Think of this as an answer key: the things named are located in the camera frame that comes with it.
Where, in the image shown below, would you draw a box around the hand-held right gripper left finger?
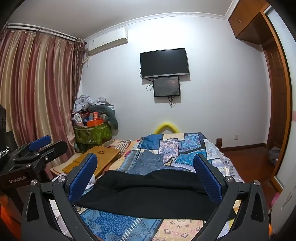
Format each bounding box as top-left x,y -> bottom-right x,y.
21,153 -> 99,241

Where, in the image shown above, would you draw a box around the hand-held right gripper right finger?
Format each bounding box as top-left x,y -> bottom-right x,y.
193,153 -> 271,241

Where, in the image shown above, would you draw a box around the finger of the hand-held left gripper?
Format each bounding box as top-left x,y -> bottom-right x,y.
9,136 -> 52,161
28,140 -> 68,168

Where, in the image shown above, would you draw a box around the black pants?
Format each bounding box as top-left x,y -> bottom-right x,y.
74,169 -> 242,220

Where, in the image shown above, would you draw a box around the wooden folding lap desk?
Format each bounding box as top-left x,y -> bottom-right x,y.
62,146 -> 121,178

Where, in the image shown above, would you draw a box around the patchwork bedspread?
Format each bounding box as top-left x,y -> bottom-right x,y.
50,133 -> 245,241

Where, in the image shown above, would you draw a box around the green patterned storage bag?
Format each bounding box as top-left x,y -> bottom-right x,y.
74,123 -> 113,153

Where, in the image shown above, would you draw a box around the dark cloth with rhinestone trim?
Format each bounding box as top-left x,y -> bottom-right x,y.
0,104 -> 12,163

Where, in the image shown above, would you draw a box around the striped bed sheet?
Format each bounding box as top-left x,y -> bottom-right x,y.
105,138 -> 139,167

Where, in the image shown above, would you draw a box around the pink and cream striped curtain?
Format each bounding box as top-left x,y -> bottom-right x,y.
0,24 -> 85,179

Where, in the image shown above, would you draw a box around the pile of grey white clothes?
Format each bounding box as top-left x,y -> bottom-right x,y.
73,95 -> 115,114

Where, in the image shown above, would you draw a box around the blue denim jeans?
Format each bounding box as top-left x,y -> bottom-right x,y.
136,148 -> 179,175

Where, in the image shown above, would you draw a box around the grey stuffed bolster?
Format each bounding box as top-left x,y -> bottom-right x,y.
88,105 -> 119,130

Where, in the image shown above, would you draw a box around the grey cloth heap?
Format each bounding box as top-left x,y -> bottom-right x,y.
268,146 -> 281,166

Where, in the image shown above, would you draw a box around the yellow foam arch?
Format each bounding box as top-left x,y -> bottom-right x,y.
154,122 -> 176,135

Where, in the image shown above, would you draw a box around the white door panel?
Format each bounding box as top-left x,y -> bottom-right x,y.
265,6 -> 296,223

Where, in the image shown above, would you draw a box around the wooden overhead cabinet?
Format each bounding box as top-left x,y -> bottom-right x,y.
228,0 -> 275,44

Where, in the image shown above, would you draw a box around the wooden door frame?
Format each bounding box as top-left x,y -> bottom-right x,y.
261,9 -> 293,193

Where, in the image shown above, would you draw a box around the small black wall monitor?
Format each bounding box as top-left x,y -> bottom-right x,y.
153,76 -> 181,97

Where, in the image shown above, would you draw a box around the curtain rail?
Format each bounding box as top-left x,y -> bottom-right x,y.
6,22 -> 78,43

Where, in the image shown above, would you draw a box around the white wall air conditioner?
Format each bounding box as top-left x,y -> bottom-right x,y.
84,27 -> 128,56

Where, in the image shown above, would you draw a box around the large black wall television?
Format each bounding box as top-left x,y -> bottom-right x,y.
140,48 -> 190,79

